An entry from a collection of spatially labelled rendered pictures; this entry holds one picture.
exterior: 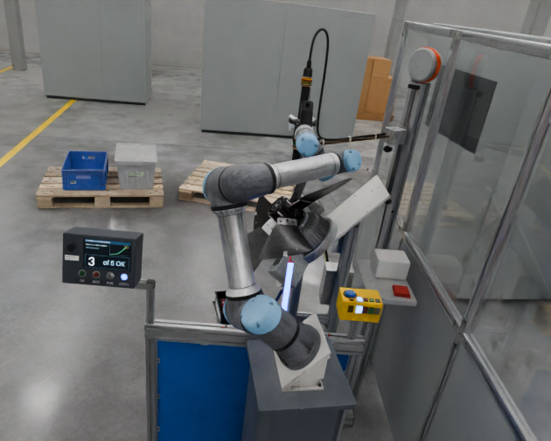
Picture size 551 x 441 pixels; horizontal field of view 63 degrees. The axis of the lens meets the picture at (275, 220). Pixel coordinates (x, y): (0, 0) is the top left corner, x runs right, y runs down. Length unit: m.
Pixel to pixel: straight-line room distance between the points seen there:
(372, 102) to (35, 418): 8.71
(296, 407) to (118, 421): 1.45
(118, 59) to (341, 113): 4.12
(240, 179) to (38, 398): 1.98
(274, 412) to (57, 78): 8.43
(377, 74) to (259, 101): 3.31
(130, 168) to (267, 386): 3.62
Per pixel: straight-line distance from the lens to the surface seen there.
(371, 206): 2.09
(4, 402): 2.96
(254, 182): 1.31
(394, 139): 2.30
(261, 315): 1.34
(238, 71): 7.40
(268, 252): 1.87
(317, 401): 1.49
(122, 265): 1.73
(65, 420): 2.79
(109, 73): 9.13
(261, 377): 1.52
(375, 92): 10.06
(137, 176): 4.86
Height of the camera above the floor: 2.08
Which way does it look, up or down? 26 degrees down
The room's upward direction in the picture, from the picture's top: 7 degrees clockwise
